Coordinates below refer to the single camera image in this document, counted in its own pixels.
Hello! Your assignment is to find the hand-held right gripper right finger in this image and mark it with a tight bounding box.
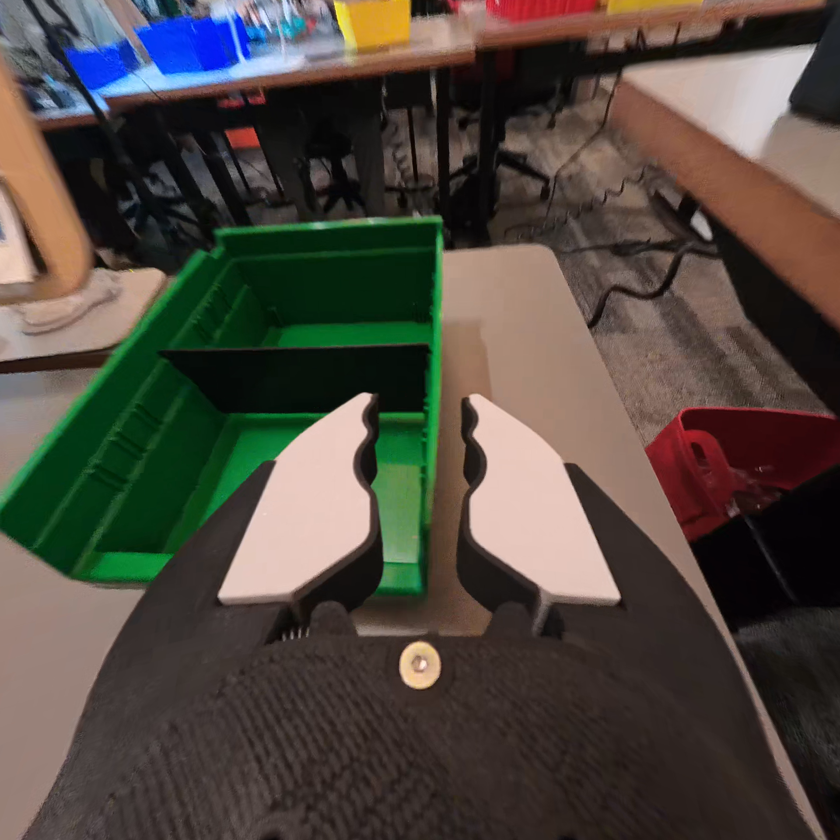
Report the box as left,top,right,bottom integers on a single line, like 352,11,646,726
457,394,623,636

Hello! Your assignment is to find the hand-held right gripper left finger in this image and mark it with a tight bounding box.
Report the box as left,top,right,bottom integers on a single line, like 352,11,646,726
217,392,385,613

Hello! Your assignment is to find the green storage bin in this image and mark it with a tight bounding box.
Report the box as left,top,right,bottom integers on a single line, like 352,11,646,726
0,217,446,598

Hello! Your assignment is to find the black bin divider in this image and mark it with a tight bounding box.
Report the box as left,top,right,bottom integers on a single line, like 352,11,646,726
161,343,432,416

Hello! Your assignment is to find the red plastic basket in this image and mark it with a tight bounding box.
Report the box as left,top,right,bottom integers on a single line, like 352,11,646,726
645,407,840,542

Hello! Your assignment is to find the white board stand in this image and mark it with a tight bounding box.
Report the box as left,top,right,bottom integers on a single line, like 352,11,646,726
0,268,169,375

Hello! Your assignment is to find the instruction sheet on clipboard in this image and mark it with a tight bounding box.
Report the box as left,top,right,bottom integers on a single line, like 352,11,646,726
0,62,94,306

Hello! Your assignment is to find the grey wood-edged table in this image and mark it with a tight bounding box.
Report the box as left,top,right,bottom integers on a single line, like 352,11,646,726
29,0,829,132
609,45,840,312

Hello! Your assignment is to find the blue parts bin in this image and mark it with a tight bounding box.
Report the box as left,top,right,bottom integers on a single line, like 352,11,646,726
63,39,142,91
134,14,252,75

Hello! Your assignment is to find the small yellow parts bin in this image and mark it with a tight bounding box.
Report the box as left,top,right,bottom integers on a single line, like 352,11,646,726
333,0,413,53

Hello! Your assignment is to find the red parts bin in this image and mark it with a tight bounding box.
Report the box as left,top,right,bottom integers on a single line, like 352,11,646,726
486,0,599,22

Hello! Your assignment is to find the stack of yellow parts bins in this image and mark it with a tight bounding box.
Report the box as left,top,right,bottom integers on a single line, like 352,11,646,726
607,0,704,15

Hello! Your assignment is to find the black floor cable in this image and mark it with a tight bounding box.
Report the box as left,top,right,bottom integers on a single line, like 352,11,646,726
586,238,719,329

